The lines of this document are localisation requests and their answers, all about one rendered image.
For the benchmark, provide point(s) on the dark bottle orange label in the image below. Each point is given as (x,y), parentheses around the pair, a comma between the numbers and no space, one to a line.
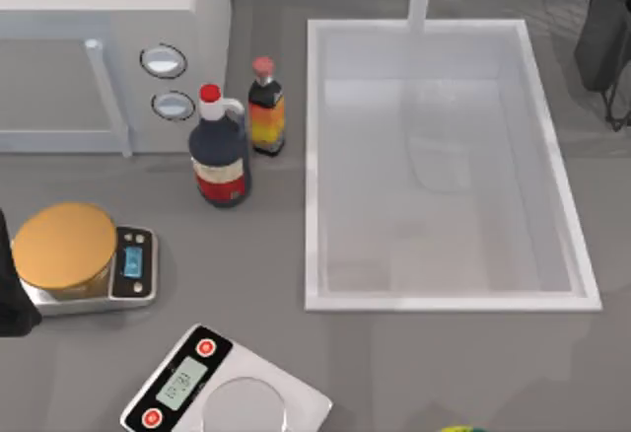
(266,119)

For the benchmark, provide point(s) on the dark jug bottle red cap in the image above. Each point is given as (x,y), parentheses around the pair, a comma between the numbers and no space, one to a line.
(219,163)

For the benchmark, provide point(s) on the white sink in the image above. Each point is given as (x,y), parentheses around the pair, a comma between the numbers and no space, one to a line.
(443,165)

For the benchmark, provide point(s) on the round microwave knob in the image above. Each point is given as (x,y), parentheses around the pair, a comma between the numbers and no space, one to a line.
(173,105)
(163,60)

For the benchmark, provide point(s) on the silver scale blue display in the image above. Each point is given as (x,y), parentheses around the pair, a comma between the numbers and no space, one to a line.
(133,264)

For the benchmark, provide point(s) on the pale microwave oven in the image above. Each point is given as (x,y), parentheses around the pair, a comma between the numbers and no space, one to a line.
(207,22)

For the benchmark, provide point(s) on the silver scale red buttons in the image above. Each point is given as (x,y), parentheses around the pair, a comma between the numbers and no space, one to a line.
(197,382)

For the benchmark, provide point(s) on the yellow round tin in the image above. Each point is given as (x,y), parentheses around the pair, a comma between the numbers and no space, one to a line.
(64,254)

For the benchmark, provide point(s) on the yellow green round object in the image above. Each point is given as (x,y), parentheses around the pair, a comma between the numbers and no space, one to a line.
(456,429)

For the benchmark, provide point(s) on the microwave oven door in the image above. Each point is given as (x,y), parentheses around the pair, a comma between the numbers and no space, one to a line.
(44,87)

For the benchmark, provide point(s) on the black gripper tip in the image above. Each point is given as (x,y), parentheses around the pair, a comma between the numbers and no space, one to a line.
(12,294)

